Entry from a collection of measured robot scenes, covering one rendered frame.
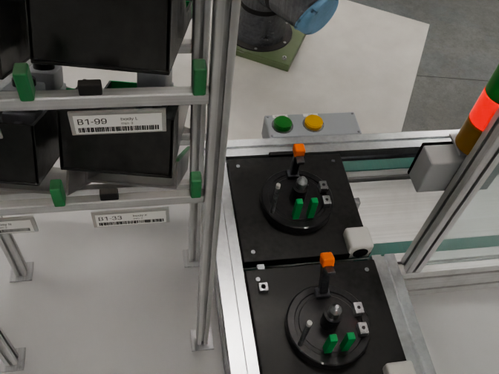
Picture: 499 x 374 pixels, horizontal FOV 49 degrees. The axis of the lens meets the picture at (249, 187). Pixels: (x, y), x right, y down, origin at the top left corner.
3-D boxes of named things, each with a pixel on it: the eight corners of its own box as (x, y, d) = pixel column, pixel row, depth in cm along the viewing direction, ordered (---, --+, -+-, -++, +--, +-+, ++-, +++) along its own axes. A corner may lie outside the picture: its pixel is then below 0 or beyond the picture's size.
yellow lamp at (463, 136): (449, 133, 81) (462, 108, 77) (480, 131, 82) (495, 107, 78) (462, 159, 78) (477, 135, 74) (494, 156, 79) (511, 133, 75)
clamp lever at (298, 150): (286, 168, 108) (293, 143, 101) (297, 168, 108) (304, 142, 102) (290, 183, 105) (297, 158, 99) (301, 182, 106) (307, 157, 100)
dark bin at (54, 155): (12, 97, 87) (7, 50, 83) (96, 105, 87) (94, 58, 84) (-79, 177, 62) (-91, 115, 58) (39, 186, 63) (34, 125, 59)
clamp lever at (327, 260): (315, 287, 93) (319, 251, 89) (327, 286, 93) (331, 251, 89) (321, 302, 90) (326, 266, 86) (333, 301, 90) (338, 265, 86)
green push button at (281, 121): (271, 122, 122) (272, 115, 120) (289, 121, 122) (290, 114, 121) (274, 135, 119) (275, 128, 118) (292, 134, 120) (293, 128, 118)
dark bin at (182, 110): (109, 94, 89) (108, 49, 86) (190, 101, 90) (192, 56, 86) (60, 170, 64) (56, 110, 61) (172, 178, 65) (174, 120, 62)
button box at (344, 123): (261, 133, 126) (263, 113, 121) (347, 129, 130) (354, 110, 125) (266, 156, 122) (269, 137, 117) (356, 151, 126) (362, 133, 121)
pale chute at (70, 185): (38, 168, 103) (39, 144, 103) (109, 173, 104) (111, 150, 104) (-28, 188, 76) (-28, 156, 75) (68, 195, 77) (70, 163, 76)
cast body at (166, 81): (146, 96, 89) (147, 53, 86) (173, 99, 89) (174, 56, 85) (131, 113, 81) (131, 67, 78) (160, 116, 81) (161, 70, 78)
